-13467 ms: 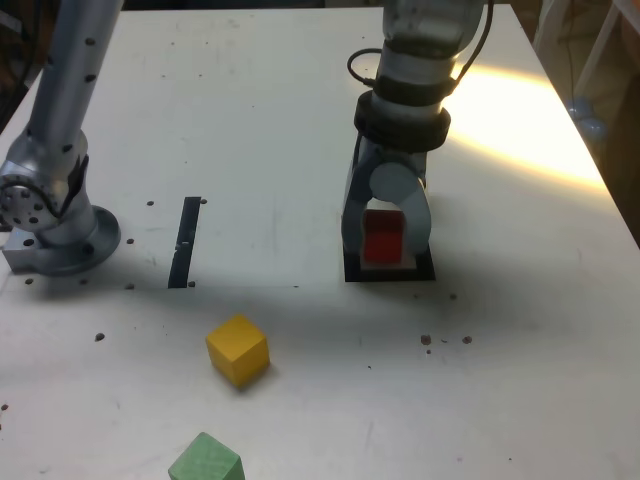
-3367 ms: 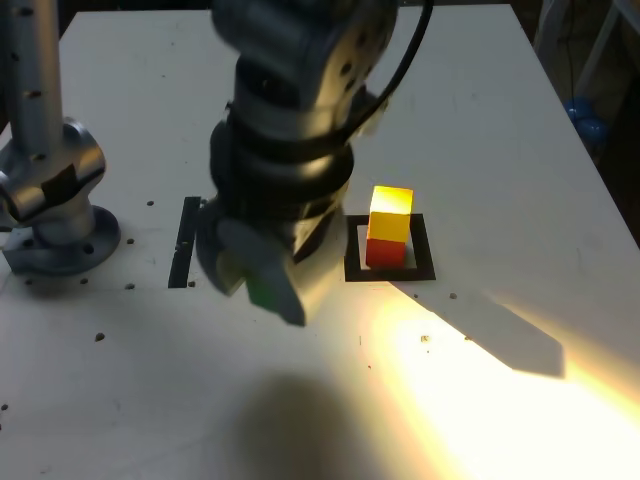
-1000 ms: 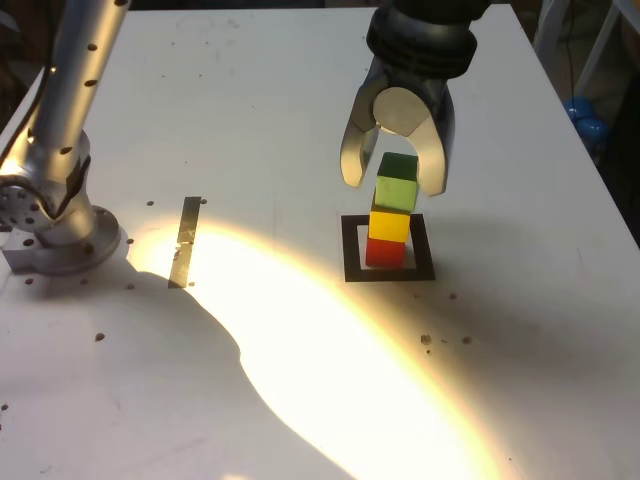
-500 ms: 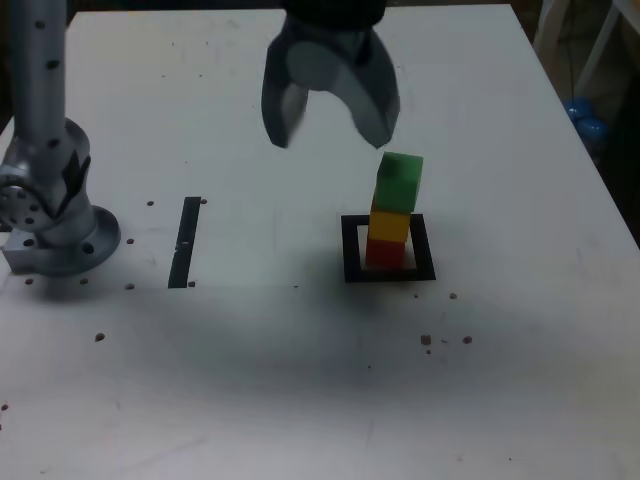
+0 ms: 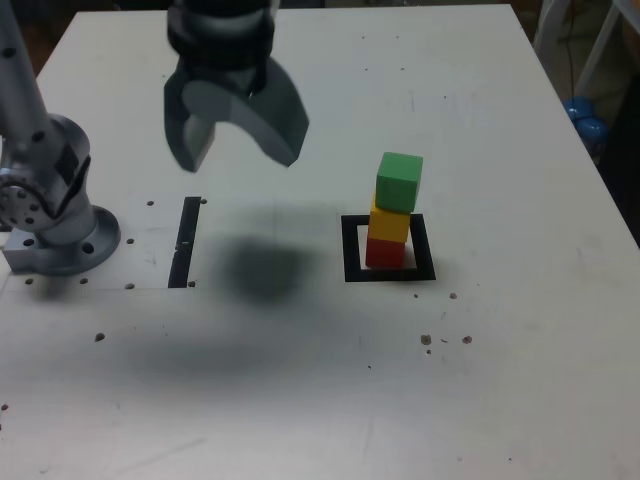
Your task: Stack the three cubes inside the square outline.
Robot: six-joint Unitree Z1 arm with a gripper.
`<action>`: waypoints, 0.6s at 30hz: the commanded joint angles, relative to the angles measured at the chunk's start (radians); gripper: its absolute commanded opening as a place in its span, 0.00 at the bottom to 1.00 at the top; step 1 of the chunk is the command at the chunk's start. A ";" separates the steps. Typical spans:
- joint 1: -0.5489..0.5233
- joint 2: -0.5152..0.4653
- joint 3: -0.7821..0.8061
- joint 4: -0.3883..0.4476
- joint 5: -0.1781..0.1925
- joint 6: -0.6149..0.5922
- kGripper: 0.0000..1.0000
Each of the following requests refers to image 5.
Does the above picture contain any black tape strip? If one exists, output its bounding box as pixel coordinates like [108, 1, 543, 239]
[167, 196, 202, 290]

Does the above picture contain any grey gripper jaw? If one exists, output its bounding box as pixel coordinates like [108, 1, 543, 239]
[181, 55, 312, 170]

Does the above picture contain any blue round object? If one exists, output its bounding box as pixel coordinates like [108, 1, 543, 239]
[563, 95, 612, 151]

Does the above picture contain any white frame bar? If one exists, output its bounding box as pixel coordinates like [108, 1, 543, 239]
[574, 0, 633, 99]
[531, 0, 572, 54]

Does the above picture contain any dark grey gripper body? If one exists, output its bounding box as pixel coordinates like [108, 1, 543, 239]
[178, 57, 270, 100]

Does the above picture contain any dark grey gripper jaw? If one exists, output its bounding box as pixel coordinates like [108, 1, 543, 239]
[163, 68, 217, 174]

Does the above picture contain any red cube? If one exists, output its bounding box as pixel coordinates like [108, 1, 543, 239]
[364, 235, 407, 270]

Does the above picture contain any yellow cube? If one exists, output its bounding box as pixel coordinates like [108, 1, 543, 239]
[368, 197, 412, 245]

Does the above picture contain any black tape square outline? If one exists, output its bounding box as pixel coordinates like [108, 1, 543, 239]
[340, 213, 437, 284]

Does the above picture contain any green cube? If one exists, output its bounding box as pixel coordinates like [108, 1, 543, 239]
[374, 151, 425, 213]

